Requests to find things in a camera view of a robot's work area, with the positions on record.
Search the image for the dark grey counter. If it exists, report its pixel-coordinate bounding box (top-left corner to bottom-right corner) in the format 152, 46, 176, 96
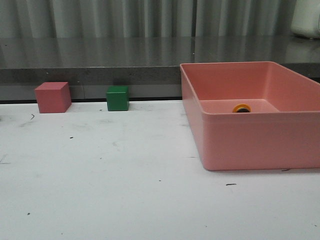
0, 35, 320, 103

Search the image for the grey pleated curtain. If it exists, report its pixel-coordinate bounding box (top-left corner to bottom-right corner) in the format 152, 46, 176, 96
0, 0, 296, 38

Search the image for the yellow mushroom push button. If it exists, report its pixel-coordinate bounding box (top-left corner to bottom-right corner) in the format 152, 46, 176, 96
232, 103, 252, 113

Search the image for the green cube block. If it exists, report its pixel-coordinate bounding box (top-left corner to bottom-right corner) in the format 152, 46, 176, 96
106, 85, 129, 112

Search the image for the pink plastic bin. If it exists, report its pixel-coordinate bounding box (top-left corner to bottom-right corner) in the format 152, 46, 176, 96
180, 61, 320, 171

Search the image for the pink cube block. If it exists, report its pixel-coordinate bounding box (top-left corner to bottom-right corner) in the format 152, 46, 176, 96
34, 82, 72, 114

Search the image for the white appliance on counter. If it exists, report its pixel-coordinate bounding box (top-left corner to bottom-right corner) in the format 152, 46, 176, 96
290, 0, 320, 39

